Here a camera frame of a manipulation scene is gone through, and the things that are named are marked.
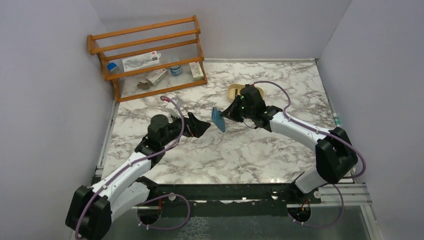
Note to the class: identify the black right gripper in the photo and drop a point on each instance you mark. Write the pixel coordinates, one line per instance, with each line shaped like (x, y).
(238, 108)

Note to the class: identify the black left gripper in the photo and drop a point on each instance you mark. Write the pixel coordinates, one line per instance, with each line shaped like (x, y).
(187, 126)

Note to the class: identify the blue leather card holder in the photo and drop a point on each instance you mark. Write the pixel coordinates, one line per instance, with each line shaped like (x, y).
(218, 120)

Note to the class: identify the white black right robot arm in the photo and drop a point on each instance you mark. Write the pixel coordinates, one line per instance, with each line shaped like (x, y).
(334, 153)

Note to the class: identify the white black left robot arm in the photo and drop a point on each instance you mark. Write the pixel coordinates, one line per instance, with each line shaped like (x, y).
(94, 208)

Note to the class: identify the beige oval tray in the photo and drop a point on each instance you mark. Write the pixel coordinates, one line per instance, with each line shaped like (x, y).
(236, 92)

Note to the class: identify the green white small box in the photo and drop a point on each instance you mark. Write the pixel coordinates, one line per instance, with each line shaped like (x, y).
(196, 71)

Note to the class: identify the blue white small jar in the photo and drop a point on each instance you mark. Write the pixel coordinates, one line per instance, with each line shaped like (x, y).
(176, 70)

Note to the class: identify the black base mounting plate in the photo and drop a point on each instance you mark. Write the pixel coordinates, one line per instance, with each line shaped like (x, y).
(217, 200)

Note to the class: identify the wooden tiered shelf rack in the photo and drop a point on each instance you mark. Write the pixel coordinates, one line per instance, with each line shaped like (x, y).
(177, 40)

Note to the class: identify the white blister pack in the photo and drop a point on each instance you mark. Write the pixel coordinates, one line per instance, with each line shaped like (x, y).
(141, 61)

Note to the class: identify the blue white eraser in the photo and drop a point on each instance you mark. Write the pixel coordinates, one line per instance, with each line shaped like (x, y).
(113, 68)

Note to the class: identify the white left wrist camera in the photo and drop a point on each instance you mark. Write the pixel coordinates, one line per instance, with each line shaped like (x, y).
(173, 106)

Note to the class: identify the aluminium frame rail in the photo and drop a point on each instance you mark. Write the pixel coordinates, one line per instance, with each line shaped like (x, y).
(353, 194)

